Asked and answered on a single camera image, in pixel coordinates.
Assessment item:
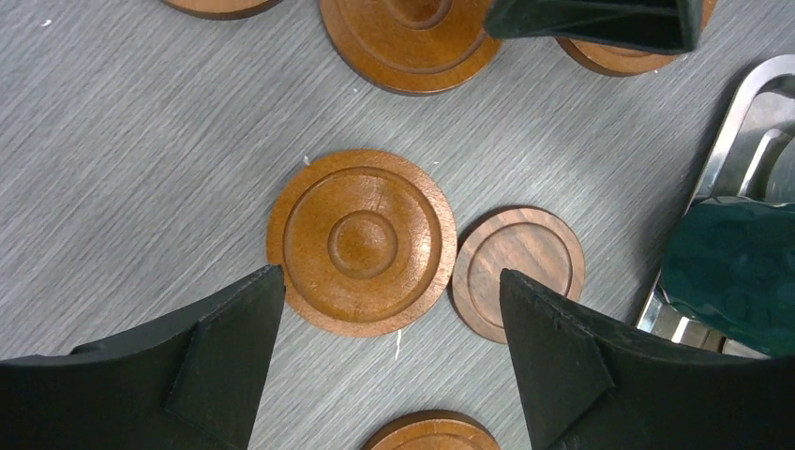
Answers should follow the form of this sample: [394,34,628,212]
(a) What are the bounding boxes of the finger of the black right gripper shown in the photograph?
[483,0,704,55]

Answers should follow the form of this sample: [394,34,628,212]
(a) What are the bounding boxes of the orange wooden coaster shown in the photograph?
[556,0,718,78]
[363,410,501,450]
[266,149,458,338]
[162,0,279,21]
[318,0,501,96]

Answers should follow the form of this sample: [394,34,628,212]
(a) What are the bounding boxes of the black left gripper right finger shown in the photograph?
[500,269,794,449]

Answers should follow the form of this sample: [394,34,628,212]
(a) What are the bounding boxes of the dark green mug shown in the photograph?
[659,197,794,357]

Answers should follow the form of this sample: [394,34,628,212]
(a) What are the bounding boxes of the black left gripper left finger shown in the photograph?
[1,265,285,449]

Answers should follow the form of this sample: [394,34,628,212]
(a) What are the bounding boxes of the silver metal tray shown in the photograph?
[636,54,794,358]

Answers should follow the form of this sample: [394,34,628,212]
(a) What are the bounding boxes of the dark walnut wooden coaster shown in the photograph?
[451,206,586,344]

